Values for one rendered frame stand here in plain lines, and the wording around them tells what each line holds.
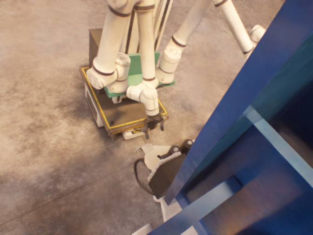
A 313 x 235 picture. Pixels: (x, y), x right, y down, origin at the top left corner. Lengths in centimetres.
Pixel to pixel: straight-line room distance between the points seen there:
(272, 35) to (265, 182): 28
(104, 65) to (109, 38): 21
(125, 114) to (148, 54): 93
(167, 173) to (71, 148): 143
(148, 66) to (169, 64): 49
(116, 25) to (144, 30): 17
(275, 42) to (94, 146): 214
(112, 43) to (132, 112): 101
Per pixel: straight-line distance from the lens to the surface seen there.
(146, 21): 129
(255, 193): 47
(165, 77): 192
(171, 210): 122
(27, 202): 212
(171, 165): 103
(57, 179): 214
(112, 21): 122
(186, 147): 129
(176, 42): 194
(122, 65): 159
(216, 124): 28
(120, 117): 210
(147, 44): 132
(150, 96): 127
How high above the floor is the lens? 198
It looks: 51 degrees down
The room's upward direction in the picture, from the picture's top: 24 degrees clockwise
